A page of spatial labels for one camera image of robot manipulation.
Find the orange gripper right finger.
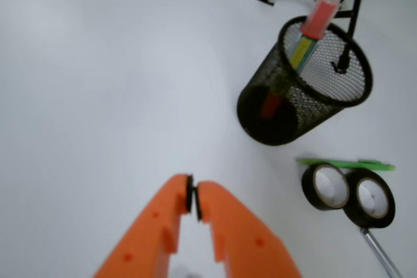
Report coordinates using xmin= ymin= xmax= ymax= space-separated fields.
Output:
xmin=197 ymin=181 xmax=302 ymax=277

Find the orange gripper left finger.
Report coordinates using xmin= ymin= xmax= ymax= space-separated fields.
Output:
xmin=94 ymin=174 xmax=193 ymax=277

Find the red capped marker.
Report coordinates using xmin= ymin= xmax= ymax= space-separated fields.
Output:
xmin=259 ymin=0 xmax=342 ymax=120

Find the silver pen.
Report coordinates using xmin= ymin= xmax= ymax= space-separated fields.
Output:
xmin=360 ymin=228 xmax=403 ymax=278

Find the black mesh pen holder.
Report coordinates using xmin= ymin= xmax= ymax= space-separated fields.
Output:
xmin=237 ymin=16 xmax=373 ymax=146

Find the small black tape roll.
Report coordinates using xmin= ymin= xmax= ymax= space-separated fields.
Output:
xmin=302 ymin=163 xmax=350 ymax=211

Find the large black tape roll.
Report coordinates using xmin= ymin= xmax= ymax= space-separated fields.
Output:
xmin=343 ymin=169 xmax=395 ymax=229

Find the green mechanical pencil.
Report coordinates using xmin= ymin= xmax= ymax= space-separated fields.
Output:
xmin=296 ymin=158 xmax=396 ymax=171

